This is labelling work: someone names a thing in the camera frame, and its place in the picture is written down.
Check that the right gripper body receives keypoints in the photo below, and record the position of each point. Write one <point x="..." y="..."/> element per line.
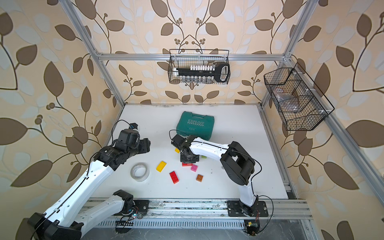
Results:
<point x="190" y="159"/>

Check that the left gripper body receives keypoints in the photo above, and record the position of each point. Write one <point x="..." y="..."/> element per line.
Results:
<point x="142" y="146"/>

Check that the pink lego brick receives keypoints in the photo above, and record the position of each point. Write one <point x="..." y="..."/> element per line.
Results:
<point x="194" y="168"/>

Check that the orange lego brick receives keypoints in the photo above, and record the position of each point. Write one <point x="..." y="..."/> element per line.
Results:
<point x="199" y="178"/>

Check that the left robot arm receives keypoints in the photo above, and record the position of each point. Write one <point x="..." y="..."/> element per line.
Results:
<point x="64" y="220"/>

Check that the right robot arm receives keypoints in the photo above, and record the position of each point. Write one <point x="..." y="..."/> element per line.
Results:
<point x="236" y="161"/>

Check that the yellow lego brick lower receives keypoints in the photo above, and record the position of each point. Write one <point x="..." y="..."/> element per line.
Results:
<point x="161" y="166"/>

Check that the clear tape roll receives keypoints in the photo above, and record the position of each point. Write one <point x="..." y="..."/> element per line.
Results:
<point x="140" y="172"/>

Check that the green tool case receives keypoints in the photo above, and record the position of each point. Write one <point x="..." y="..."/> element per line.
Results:
<point x="191" y="124"/>

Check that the clear plastic bag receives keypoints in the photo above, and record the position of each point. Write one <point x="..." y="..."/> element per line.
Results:
<point x="287" y="102"/>

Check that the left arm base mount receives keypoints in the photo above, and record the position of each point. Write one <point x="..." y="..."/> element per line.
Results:
<point x="135" y="208"/>

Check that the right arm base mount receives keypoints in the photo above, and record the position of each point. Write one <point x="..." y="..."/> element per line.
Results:
<point x="247" y="208"/>

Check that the black socket set rail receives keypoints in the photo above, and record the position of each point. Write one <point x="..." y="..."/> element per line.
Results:
<point x="217" y="72"/>

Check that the back wire basket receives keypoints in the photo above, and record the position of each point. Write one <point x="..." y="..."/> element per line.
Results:
<point x="179" y="58"/>

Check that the wire basket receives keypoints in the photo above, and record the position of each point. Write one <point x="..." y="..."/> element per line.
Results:
<point x="179" y="58"/>
<point x="300" y="102"/>

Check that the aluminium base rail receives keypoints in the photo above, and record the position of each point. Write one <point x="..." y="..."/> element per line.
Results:
<point x="221" y="209"/>

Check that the right wire basket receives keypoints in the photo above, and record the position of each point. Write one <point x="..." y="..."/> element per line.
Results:
<point x="300" y="102"/>

